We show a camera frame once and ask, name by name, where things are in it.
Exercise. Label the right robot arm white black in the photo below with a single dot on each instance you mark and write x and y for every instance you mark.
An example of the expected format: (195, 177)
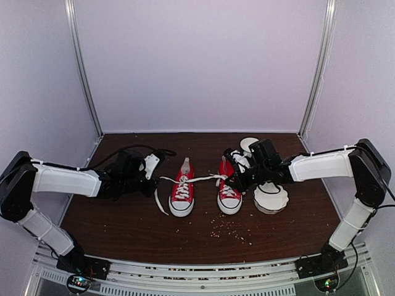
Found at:
(259, 164)

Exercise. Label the aluminium corner post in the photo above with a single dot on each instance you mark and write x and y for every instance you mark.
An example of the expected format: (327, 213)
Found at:
(73, 26)
(323, 56)

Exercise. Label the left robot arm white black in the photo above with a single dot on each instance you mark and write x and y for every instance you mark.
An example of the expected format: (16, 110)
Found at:
(131, 172)

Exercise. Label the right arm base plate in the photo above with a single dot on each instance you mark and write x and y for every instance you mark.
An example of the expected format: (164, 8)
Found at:
(318, 265)

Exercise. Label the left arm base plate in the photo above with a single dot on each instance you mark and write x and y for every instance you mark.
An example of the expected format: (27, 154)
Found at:
(88, 267)

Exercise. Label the left aluminium corner post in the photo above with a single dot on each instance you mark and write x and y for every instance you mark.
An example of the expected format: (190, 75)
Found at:
(73, 26)

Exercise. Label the black bowl white inside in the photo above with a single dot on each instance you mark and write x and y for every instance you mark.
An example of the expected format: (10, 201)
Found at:
(246, 142)

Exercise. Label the white scalloped ceramic bowl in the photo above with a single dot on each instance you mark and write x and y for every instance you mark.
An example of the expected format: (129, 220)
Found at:
(270, 198)

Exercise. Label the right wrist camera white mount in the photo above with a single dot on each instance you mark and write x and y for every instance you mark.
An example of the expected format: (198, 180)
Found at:
(239, 160)

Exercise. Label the right aluminium corner post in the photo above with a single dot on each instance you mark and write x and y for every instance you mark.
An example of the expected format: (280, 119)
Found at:
(323, 56)

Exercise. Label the aluminium front rail frame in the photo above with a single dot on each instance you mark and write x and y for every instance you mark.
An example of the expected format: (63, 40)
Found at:
(275, 277)

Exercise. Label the red canvas sneaker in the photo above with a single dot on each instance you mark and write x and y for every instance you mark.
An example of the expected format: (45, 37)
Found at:
(181, 198)
(229, 200)

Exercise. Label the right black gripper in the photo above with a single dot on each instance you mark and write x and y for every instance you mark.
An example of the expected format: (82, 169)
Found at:
(239, 185)

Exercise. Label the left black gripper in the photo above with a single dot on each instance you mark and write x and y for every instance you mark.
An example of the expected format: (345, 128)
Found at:
(147, 191)

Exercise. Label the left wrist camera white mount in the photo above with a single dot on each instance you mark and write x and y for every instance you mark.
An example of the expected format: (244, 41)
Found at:
(153, 160)

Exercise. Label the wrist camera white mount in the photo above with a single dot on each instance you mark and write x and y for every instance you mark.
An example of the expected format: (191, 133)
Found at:
(153, 160)
(239, 160)

